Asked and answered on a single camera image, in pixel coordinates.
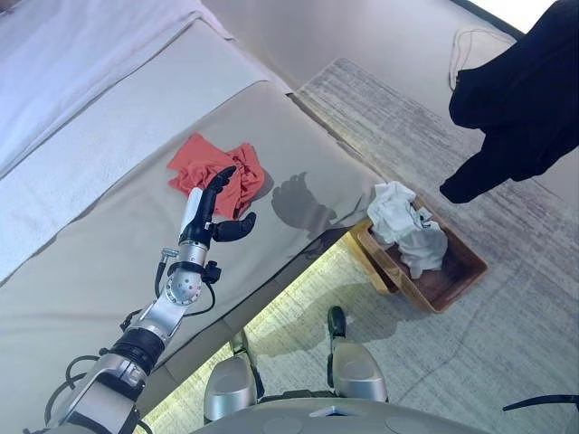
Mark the large grey striped rug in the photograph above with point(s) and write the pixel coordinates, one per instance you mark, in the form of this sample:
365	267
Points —
407	113

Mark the grey robot torso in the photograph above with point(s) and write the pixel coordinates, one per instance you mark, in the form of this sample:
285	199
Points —
362	420

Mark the bright glass window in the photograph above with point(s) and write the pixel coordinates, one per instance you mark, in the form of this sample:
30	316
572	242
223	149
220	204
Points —
515	9

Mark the robot leg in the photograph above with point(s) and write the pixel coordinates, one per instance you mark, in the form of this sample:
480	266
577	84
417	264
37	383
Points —
230	384
357	370

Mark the black garment with blue label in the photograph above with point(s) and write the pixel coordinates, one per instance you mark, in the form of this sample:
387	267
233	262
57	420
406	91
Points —
520	113

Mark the bed with beige bedspread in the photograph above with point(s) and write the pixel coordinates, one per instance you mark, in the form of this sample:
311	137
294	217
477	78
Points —
113	271

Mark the white printed garment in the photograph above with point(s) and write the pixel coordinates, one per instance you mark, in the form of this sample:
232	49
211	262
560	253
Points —
407	226

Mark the brown wooden basket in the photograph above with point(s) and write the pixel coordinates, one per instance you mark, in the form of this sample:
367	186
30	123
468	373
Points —
452	285

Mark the small oval beige mat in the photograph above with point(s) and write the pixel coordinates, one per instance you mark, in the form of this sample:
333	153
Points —
479	50

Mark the robot left leg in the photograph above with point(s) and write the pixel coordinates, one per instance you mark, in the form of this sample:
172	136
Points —
230	384

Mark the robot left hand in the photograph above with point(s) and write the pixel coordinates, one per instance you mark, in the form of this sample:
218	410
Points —
199	221

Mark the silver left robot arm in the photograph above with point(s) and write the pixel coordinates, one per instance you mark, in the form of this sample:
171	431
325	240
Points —
154	316

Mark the robot right leg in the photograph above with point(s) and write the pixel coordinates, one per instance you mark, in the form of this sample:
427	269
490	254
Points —
357	370

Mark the white duvet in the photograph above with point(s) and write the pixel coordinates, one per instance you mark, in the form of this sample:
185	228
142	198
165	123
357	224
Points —
68	68

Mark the pale grey blanket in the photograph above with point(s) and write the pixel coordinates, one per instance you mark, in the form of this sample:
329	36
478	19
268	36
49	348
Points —
135	135

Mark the orange garment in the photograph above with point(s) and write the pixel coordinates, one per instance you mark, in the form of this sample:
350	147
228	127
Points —
194	163

